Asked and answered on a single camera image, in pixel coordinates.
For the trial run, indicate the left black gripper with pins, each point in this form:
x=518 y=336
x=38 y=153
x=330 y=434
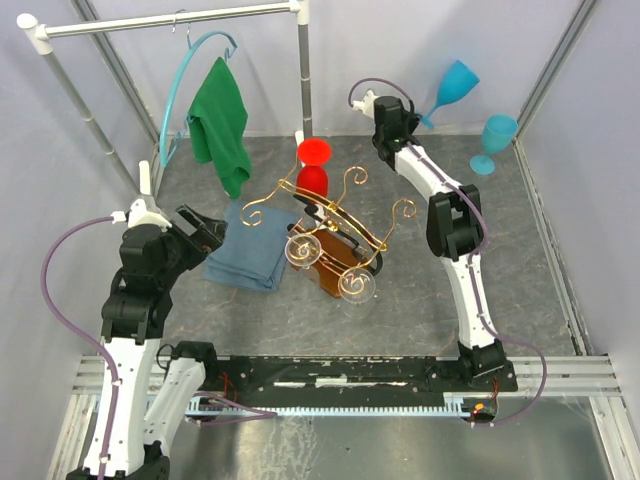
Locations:
x=208 y=236

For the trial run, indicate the blue wine glass front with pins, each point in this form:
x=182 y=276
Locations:
x=458 y=81

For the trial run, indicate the blue wine glass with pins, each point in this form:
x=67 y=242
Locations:
x=458 y=81
x=498 y=133

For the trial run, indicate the blue wine glass back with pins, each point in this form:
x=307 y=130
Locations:
x=498 y=133

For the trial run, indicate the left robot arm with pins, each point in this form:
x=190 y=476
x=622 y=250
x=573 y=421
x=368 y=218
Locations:
x=133 y=437

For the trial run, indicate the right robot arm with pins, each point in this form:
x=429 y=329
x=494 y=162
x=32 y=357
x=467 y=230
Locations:
x=455 y=233

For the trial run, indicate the clear wine glass middle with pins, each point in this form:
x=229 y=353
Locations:
x=303 y=250

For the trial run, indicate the clear wine glass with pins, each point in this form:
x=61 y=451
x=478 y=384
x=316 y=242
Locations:
x=303 y=250
x=357 y=289

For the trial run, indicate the red wine glass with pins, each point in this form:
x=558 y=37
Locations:
x=314 y=154

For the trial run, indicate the clear wine glass front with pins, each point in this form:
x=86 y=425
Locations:
x=357 y=289

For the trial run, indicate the folded blue cloth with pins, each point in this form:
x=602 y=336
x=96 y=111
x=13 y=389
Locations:
x=251 y=257

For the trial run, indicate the teal clothes hanger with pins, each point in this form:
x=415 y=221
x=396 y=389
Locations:
x=192 y=47

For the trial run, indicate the green cloth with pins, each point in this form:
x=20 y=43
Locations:
x=217 y=120

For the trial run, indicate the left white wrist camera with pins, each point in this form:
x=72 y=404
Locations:
x=143 y=211

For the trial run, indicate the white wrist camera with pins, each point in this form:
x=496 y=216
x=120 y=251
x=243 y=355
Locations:
x=366 y=105
x=143 y=211

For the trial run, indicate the gold wire wine glass rack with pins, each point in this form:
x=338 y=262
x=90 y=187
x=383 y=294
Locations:
x=334 y=218

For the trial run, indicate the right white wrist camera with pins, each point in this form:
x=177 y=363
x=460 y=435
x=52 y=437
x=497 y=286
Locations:
x=366 y=105

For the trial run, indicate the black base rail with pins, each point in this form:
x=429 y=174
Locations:
x=352 y=382

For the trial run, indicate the white clothes rail frame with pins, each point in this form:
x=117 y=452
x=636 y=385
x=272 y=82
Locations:
x=40 y=36

